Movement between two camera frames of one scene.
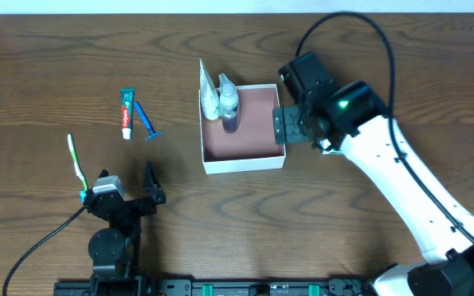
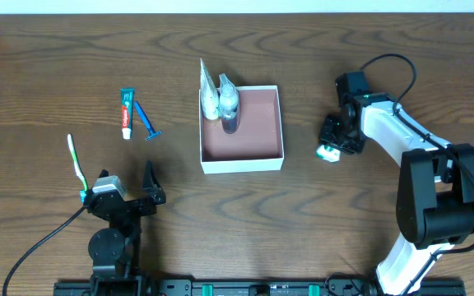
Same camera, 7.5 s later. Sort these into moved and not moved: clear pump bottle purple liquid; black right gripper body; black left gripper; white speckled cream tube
Moved: black right gripper body
Not moved: black left gripper; white speckled cream tube; clear pump bottle purple liquid
